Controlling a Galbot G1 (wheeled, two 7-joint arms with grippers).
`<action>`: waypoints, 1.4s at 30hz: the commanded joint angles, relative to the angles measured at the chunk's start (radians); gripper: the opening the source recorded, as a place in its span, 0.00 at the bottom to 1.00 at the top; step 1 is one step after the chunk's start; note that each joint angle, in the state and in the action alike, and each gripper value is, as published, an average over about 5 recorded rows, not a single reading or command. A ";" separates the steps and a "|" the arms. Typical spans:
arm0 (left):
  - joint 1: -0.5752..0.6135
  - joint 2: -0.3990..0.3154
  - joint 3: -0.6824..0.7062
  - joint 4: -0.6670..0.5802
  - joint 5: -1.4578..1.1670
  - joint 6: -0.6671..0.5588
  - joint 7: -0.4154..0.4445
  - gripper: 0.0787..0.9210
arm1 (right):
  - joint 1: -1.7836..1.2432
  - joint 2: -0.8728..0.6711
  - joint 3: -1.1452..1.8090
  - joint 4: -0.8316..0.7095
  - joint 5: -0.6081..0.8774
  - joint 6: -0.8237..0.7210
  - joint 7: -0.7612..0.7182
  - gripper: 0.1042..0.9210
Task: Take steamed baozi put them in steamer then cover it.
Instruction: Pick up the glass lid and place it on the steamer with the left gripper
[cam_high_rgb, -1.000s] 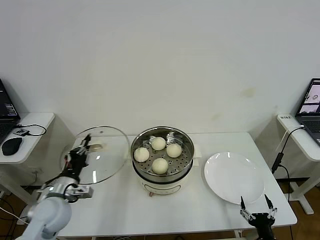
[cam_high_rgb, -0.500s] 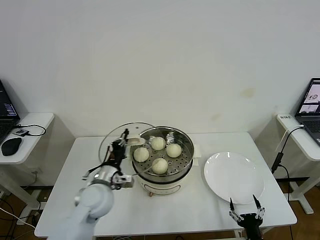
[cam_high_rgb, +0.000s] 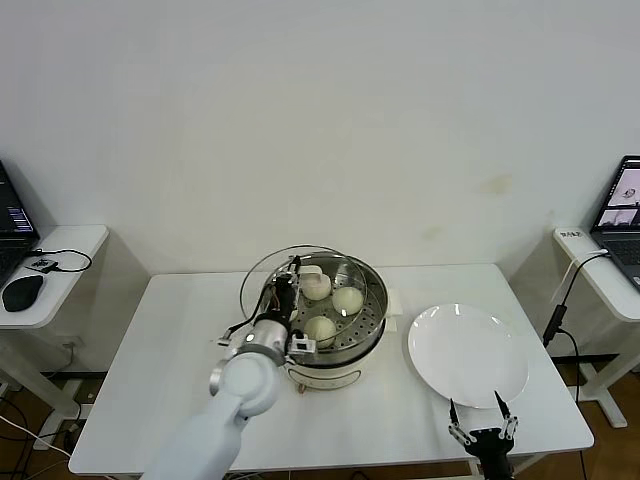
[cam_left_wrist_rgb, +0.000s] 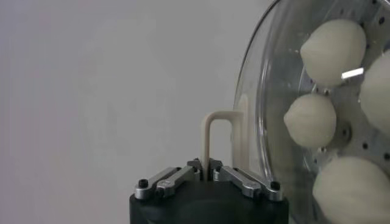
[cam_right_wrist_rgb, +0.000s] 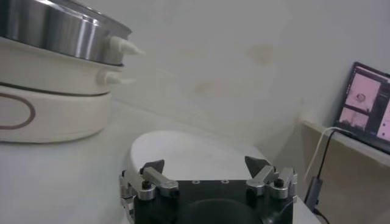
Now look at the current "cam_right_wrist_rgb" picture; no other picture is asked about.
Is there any thin white cable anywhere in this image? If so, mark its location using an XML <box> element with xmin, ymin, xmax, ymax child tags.
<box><xmin>303</xmin><ymin>126</ymin><xmax>356</xmax><ymax>182</ymax></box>

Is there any white electric cooker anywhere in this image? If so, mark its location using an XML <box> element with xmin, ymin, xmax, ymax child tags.
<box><xmin>0</xmin><ymin>36</ymin><xmax>137</xmax><ymax>144</ymax></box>

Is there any black power cable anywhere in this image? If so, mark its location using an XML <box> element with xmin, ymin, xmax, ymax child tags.
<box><xmin>313</xmin><ymin>208</ymin><xmax>332</xmax><ymax>224</ymax></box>

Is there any black open laptop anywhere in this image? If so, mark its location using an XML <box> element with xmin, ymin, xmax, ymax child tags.
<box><xmin>333</xmin><ymin>61</ymin><xmax>390</xmax><ymax>155</ymax></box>

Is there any white round plate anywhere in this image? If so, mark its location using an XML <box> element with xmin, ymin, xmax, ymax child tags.
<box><xmin>126</xmin><ymin>130</ymin><xmax>266</xmax><ymax>183</ymax></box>

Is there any dark cable adapter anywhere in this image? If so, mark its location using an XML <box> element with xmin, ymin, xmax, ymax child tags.
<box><xmin>303</xmin><ymin>177</ymin><xmax>324</xmax><ymax>214</ymax></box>

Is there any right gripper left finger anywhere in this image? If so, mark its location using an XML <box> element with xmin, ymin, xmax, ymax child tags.
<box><xmin>119</xmin><ymin>159</ymin><xmax>180</xmax><ymax>214</ymax></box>

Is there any white side table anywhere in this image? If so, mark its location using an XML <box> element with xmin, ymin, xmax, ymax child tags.
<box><xmin>294</xmin><ymin>117</ymin><xmax>390</xmax><ymax>224</ymax></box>

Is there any black laptop cable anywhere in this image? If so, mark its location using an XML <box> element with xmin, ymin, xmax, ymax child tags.
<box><xmin>316</xmin><ymin>128</ymin><xmax>339</xmax><ymax>180</ymax></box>

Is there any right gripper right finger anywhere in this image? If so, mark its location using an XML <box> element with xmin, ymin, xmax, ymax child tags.
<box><xmin>244</xmin><ymin>156</ymin><xmax>298</xmax><ymax>200</ymax></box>

